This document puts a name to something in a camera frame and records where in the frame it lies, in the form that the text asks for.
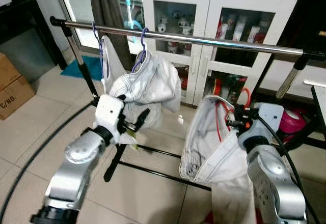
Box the red plastic hanger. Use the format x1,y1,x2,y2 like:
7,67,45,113
214,87,253,143

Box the white shirt with flag prints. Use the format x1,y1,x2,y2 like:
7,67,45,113
179,96,258,224

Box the light blue plastic hanger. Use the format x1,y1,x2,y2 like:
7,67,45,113
122,0,146,44

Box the plain white garment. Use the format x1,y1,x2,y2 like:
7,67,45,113
108,51,182,133

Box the white garment with green print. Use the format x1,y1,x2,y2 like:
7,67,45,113
98,35,141,149

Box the pink round appliance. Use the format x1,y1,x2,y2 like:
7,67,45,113
279,107,308,134

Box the teal floor mat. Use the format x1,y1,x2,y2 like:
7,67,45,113
60,55,105,81

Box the low white drawer unit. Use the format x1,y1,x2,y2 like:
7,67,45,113
260,59,326,100

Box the silver and black clothes rack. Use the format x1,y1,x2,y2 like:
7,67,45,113
49,16,326,191

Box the dark grey curtain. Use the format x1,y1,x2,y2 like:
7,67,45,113
88,0,134,72

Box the white framed glass door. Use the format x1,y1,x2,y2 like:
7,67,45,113
53,0,102,49

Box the cardboard box printed C/NO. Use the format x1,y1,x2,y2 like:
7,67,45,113
0,75,35,121

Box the black desk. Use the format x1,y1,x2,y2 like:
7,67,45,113
0,0,67,72

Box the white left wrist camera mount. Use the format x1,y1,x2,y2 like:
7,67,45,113
94,94,125,133

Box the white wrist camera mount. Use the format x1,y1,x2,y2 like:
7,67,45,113
253,102,285,138
94,94,125,133

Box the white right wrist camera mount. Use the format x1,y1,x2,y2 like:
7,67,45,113
253,102,285,138

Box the purple wire hanger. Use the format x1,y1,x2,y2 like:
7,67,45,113
131,27,151,74
92,23,110,82

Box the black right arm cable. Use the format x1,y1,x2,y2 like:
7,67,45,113
255,113,319,224

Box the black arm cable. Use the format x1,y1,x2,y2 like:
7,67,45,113
0,99,98,222
255,113,319,224

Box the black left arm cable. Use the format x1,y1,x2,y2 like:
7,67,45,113
0,99,98,222

